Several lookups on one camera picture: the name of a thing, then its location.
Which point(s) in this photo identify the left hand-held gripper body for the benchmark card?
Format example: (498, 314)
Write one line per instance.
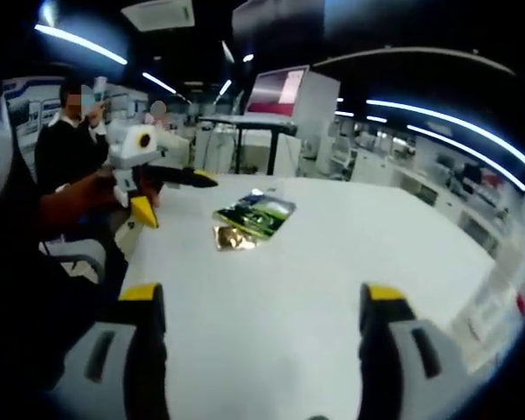
(133, 149)

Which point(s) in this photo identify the operator in dark shirt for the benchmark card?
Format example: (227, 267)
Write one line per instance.
(17, 284)

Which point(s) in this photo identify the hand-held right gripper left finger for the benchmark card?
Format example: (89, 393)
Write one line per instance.
(149, 350)

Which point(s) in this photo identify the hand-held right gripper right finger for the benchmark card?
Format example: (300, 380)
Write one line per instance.
(380, 350)

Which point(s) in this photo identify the ceiling light strip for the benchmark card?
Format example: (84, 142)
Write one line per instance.
(158, 82)
(455, 122)
(81, 44)
(468, 151)

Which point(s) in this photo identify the green black sachet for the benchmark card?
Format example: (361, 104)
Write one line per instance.
(258, 219)

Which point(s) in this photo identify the dark hanging ceiling panel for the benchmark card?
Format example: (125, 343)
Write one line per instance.
(275, 26)

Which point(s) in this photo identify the white office counter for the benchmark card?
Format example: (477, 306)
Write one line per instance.
(376, 170)

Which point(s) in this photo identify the grey standing desk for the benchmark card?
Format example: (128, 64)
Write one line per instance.
(245, 122)

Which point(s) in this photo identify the gold sachet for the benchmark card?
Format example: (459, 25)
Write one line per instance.
(234, 238)

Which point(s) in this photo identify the ceiling air conditioner vent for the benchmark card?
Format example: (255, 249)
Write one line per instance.
(157, 13)

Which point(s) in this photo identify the person's left hand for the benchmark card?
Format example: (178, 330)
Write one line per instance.
(98, 190)

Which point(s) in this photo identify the white office chair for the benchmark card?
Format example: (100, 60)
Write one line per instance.
(341, 153)

